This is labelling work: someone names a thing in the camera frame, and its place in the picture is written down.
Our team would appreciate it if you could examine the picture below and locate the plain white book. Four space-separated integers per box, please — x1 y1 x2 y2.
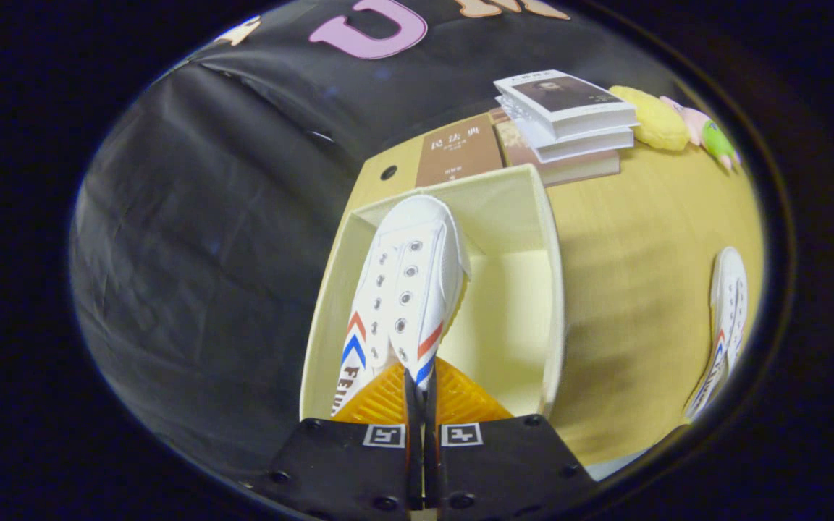
515 119 635 164

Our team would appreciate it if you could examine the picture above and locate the pink plush toy green shirt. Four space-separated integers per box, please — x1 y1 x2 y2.
660 96 742 171

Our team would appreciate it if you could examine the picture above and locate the white striped canvas shoe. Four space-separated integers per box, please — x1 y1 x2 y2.
685 246 749 420
330 194 472 419

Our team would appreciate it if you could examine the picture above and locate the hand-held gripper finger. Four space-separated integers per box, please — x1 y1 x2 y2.
424 357 596 521
252 362 424 521

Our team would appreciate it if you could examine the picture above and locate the yellow round plush cushion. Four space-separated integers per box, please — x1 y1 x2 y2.
609 85 691 151

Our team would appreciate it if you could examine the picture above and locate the black backdrop cloth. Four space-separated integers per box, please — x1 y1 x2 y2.
69 0 678 478

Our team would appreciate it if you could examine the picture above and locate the tan cover thick book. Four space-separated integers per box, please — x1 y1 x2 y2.
495 119 620 187

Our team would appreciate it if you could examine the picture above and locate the white portrait cover book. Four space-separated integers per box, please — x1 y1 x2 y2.
493 69 639 140

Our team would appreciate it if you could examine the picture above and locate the brown cover book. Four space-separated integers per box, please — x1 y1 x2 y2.
416 114 505 189

